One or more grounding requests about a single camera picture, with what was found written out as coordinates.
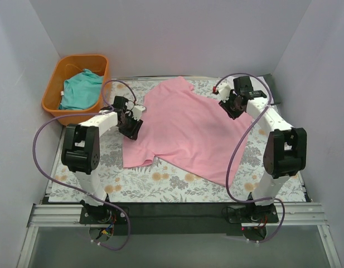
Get pink t shirt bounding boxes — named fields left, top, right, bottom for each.
left=122, top=76, right=252, bottom=185

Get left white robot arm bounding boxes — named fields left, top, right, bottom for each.
left=61, top=96, right=146, bottom=223

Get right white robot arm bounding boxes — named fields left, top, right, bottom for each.
left=212, top=73, right=307, bottom=228

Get folded white t shirt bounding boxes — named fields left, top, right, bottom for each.
left=256, top=76, right=269, bottom=88

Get teal t shirt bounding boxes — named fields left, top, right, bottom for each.
left=59, top=69, right=103, bottom=111

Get floral table mat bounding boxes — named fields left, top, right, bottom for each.
left=49, top=79, right=306, bottom=203

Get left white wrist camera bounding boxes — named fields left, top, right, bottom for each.
left=131, top=105, right=146, bottom=121

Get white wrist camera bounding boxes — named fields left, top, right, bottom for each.
left=212, top=83, right=231, bottom=102
left=131, top=105, right=146, bottom=121

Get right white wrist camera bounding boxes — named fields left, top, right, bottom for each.
left=212, top=83, right=231, bottom=102

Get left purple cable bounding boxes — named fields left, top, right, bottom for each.
left=33, top=79, right=140, bottom=251

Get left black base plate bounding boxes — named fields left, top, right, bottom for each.
left=79, top=205, right=127, bottom=224

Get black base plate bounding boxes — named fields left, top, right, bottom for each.
left=79, top=205, right=127, bottom=224
left=221, top=203, right=279, bottom=224

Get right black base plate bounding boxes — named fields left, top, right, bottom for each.
left=221, top=203, right=279, bottom=224

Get aluminium frame rail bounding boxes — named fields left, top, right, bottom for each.
left=28, top=202, right=328, bottom=227

